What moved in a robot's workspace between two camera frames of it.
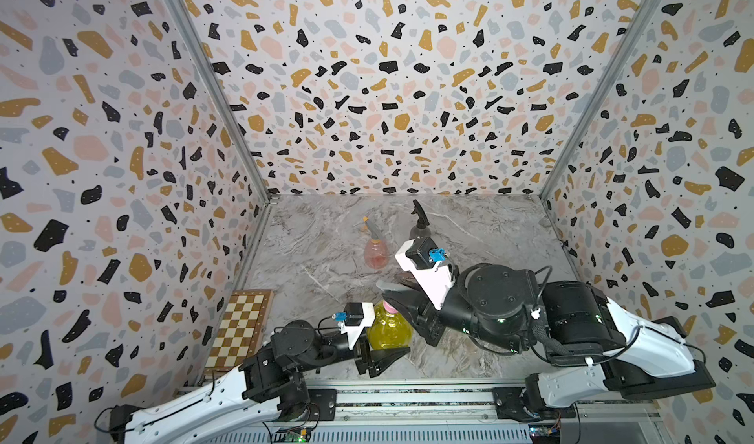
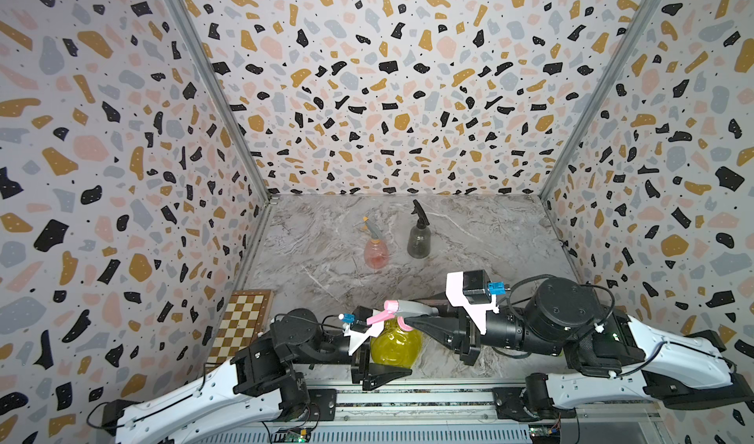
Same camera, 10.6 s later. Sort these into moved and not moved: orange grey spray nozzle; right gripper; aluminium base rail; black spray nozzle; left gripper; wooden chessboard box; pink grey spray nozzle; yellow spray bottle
Moved: pink grey spray nozzle; left gripper; yellow spray bottle; right gripper
Not moved: orange grey spray nozzle; black spray nozzle; wooden chessboard box; aluminium base rail
